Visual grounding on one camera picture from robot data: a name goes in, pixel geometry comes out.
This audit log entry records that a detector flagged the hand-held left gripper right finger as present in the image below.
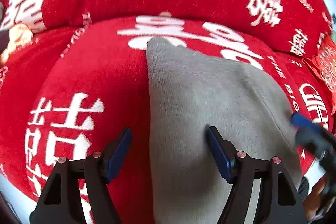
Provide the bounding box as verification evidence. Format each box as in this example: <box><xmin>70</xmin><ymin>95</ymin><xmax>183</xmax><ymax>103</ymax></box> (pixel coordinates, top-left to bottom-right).
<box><xmin>206</xmin><ymin>126</ymin><xmax>307</xmax><ymax>224</ymax></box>

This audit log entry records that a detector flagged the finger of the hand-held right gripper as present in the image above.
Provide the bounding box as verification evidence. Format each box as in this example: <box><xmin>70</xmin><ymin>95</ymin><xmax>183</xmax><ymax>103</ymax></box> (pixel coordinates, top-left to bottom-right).
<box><xmin>290</xmin><ymin>112</ymin><xmax>336</xmax><ymax>153</ymax></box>

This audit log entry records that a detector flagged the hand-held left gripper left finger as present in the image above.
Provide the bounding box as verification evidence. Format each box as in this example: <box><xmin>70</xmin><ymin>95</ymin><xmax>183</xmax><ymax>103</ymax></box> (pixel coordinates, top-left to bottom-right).
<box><xmin>29</xmin><ymin>127</ymin><xmax>133</xmax><ymax>224</ymax></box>

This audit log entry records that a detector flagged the grey knit sweater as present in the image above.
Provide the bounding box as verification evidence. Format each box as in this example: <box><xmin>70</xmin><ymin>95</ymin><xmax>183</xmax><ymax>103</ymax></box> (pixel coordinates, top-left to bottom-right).
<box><xmin>145</xmin><ymin>37</ymin><xmax>303</xmax><ymax>224</ymax></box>

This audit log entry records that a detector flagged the person's right hand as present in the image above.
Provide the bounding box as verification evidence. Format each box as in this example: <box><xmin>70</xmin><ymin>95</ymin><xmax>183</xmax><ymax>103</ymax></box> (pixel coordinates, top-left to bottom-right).
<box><xmin>304</xmin><ymin>175</ymin><xmax>329</xmax><ymax>220</ymax></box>

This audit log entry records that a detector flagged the dark grey ribbed cloth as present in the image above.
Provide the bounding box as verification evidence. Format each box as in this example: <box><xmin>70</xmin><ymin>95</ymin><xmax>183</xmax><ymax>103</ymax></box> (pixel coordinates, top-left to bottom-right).
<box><xmin>298</xmin><ymin>177</ymin><xmax>310</xmax><ymax>201</ymax></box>

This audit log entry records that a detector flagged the red printed sofa cover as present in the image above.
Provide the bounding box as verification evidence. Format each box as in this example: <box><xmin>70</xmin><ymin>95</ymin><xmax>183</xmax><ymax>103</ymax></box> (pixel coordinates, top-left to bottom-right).
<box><xmin>0</xmin><ymin>0</ymin><xmax>336</xmax><ymax>224</ymax></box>

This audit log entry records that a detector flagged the orange patterned cloth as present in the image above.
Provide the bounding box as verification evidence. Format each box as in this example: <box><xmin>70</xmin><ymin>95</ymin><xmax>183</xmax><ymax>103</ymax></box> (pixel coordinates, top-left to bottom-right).
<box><xmin>0</xmin><ymin>23</ymin><xmax>34</xmax><ymax>64</ymax></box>

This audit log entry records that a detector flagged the dark purple cloth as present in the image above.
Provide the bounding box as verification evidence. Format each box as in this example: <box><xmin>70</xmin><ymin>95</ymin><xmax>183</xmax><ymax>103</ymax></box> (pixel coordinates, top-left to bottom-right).
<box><xmin>0</xmin><ymin>30</ymin><xmax>11</xmax><ymax>56</ymax></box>

